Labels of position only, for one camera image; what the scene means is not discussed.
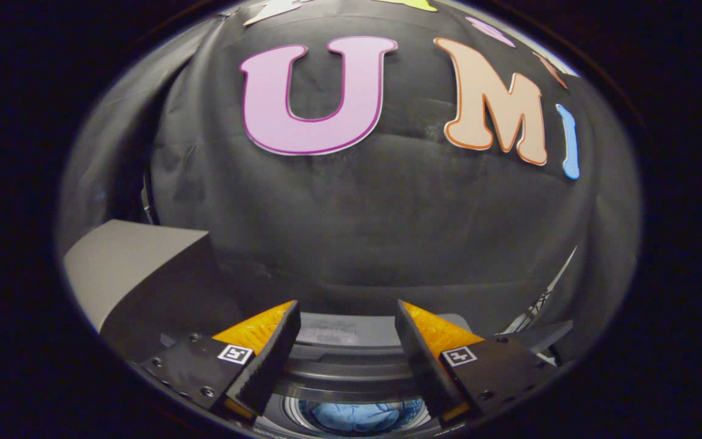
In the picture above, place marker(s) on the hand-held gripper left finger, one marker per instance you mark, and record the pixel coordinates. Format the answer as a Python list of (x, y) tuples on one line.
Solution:
[(272, 360)]

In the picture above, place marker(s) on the dark and beige cabinet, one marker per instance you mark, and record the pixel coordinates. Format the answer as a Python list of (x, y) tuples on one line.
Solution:
[(131, 256)]

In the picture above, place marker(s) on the black backdrop cloth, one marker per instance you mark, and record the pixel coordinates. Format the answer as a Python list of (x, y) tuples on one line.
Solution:
[(357, 231)]

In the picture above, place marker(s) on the light blue shirt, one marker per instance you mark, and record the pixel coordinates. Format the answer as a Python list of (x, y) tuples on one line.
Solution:
[(357, 417)]

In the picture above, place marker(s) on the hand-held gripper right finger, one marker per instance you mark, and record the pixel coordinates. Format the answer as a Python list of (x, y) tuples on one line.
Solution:
[(421, 366)]

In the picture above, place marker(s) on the grey washing machine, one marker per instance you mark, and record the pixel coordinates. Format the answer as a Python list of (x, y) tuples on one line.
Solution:
[(339, 329)]

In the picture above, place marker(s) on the white tripod stand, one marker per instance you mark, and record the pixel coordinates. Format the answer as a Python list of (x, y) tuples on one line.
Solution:
[(540, 302)]

